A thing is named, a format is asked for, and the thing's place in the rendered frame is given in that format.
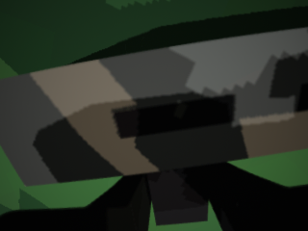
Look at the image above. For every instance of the black two-prong plug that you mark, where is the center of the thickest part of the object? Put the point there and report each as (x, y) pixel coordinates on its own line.
(180, 195)

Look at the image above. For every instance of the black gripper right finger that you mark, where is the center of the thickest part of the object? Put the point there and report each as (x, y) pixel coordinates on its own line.
(243, 201)

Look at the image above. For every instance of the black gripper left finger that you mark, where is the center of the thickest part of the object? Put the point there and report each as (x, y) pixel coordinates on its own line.
(124, 207)

